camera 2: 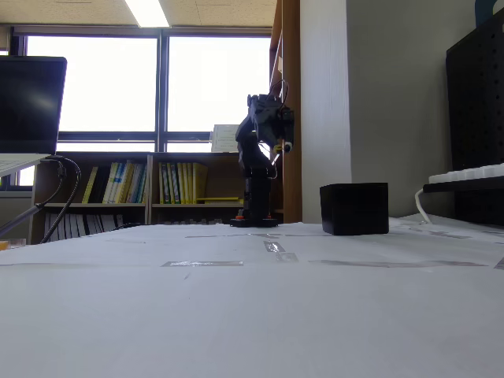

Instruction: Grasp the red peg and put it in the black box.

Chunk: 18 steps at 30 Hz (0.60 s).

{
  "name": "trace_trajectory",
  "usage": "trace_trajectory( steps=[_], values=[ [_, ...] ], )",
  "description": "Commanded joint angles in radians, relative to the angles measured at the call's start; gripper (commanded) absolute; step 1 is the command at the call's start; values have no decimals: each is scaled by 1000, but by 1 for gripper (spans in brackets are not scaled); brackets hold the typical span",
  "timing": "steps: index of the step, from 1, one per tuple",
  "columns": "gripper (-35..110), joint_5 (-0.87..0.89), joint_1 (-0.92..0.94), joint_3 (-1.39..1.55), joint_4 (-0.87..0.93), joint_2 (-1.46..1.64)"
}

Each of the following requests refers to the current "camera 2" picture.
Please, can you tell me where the black box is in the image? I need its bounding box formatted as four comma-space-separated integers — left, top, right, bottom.
319, 182, 391, 236

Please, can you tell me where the paper sign in stand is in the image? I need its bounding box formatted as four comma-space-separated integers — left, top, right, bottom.
209, 124, 243, 154

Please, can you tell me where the tall wooden bookshelf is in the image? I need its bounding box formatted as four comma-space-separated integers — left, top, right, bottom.
269, 0, 303, 224

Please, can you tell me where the wide yellow binder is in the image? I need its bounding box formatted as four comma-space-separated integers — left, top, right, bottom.
192, 161, 209, 205

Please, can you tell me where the short clear tape strip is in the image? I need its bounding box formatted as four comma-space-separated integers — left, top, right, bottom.
161, 260, 245, 268

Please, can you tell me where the low wooden bookshelf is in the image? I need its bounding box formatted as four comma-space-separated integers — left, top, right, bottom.
30, 151, 247, 245

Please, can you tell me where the ceiling light panel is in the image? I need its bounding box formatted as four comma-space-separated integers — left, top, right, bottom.
124, 0, 172, 29

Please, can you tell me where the long clear tape strip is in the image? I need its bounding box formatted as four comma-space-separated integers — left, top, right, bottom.
308, 259, 488, 269

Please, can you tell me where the white paper table cover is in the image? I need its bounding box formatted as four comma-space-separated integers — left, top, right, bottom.
0, 214, 504, 378

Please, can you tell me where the black shelf tray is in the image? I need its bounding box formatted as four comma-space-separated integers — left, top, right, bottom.
422, 176, 504, 195

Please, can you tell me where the white keyboard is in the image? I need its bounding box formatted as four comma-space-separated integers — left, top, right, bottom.
428, 162, 504, 186

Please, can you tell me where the leaning yellow book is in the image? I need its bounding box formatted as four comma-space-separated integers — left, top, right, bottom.
81, 165, 100, 205

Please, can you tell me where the black pegboard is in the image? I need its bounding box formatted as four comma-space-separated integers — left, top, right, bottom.
445, 7, 504, 228

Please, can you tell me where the row of white binders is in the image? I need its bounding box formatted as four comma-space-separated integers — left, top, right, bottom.
43, 213, 125, 240

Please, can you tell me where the dark teal object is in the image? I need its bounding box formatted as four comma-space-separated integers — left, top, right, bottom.
473, 0, 502, 29

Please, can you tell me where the laptop with black screen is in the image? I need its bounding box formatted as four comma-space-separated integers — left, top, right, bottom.
0, 54, 69, 178

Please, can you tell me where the grey gooseneck holder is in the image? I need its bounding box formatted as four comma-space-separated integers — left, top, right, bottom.
0, 202, 45, 238

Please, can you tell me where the window with dark frame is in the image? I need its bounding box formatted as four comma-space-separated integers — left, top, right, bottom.
10, 26, 273, 187

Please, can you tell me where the white power strip cable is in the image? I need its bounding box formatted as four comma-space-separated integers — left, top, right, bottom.
414, 187, 433, 225

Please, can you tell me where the thick black braided cable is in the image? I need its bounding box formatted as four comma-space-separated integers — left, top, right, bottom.
39, 156, 83, 245

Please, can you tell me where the thin black cable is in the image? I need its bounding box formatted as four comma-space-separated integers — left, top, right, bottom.
34, 158, 66, 209

